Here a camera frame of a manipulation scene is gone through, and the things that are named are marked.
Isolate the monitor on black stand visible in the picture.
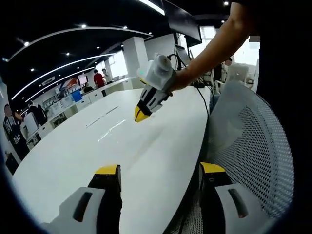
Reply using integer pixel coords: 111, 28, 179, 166
175, 45, 193, 67

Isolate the white cabinet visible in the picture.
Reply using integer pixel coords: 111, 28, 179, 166
23, 113, 39, 134

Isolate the person's right hand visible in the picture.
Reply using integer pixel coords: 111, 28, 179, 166
166, 66, 194, 98

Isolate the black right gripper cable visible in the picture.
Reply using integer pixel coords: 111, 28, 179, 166
167, 54, 211, 117

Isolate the dark hanging screen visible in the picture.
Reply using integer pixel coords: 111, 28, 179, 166
168, 0, 203, 46

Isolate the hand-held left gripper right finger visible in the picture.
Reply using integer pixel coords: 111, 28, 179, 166
198, 162, 267, 234

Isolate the long white counter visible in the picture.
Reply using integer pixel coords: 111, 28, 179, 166
24, 77, 134, 137

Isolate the grey mesh office chair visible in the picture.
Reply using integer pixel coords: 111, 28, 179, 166
168, 81, 296, 234

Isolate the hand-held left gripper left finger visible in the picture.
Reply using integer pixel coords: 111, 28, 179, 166
40, 164, 123, 234

